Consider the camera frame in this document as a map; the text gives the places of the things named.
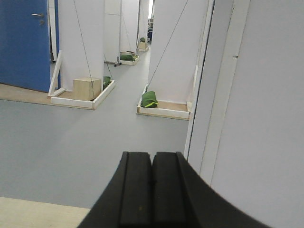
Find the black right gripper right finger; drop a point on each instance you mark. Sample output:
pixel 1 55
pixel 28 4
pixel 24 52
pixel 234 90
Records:
pixel 182 199

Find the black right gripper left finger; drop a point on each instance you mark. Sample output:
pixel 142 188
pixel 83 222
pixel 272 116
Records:
pixel 126 202

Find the blue door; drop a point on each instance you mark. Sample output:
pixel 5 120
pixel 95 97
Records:
pixel 26 53

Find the green sandbag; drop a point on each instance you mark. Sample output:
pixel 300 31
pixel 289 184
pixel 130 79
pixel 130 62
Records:
pixel 106 81
pixel 148 100

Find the wooden box on base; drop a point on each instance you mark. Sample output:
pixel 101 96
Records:
pixel 86 88

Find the green sandbag far left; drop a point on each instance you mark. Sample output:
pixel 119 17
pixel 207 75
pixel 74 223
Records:
pixel 106 81

